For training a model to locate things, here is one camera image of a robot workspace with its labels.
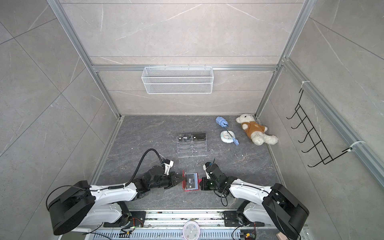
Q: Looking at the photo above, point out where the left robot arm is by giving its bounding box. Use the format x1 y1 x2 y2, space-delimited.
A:
47 165 185 236

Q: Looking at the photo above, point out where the clear acrylic organizer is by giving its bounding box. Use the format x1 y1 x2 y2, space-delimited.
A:
177 133 208 158

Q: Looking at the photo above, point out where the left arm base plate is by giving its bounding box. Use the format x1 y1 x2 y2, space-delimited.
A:
103 211 147 228

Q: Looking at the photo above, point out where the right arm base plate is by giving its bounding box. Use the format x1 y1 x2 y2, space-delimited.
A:
222 211 266 227

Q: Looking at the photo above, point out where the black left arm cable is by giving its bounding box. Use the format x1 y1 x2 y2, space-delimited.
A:
124 148 164 187

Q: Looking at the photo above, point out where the black VIP logo card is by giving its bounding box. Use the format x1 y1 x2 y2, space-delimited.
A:
178 135 190 142

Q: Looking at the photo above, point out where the blue plastic bottle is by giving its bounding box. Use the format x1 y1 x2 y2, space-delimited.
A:
215 117 229 128

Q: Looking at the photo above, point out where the black wall hook rack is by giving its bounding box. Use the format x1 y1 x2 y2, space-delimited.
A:
286 89 353 168

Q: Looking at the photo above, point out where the white round clock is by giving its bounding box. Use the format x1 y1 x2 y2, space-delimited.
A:
183 221 201 240

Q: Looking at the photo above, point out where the white wire mesh basket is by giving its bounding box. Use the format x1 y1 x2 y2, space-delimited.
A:
142 67 214 94

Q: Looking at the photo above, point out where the red card holder wallet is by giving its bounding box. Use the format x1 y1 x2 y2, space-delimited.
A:
182 172 201 192

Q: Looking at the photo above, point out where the blue credit card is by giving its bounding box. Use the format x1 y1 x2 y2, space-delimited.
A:
196 173 201 190

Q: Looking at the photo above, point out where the white teddy bear brown shirt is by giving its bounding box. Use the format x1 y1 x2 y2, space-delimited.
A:
236 114 279 146

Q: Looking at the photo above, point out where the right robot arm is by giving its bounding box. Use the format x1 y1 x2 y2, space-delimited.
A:
201 162 310 240

